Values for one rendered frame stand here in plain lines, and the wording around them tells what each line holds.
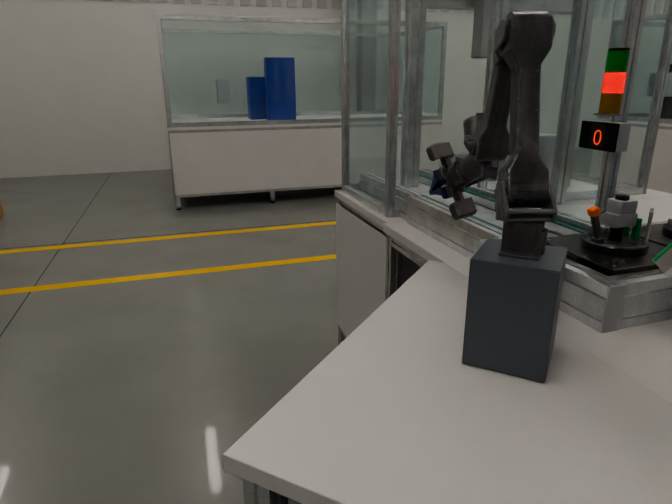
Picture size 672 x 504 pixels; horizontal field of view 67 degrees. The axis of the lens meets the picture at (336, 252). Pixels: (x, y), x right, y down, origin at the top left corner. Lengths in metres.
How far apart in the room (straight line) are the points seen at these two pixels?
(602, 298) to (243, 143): 5.08
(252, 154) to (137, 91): 3.36
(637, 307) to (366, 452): 0.68
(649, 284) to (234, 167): 5.12
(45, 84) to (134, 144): 1.45
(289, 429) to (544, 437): 0.37
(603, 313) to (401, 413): 0.50
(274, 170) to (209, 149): 0.76
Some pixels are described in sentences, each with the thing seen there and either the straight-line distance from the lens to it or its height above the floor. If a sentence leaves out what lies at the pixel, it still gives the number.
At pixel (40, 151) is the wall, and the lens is 9.11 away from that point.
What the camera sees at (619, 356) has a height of 0.86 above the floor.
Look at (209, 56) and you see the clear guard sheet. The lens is 5.85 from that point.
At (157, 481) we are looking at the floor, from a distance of 2.08.
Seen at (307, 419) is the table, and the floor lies 0.86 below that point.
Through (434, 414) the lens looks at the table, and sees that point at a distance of 0.83.
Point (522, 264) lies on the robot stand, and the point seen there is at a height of 1.06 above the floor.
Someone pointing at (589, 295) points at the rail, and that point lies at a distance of 1.16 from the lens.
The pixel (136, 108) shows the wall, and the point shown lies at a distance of 8.85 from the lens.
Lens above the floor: 1.34
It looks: 18 degrees down
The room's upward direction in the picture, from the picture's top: straight up
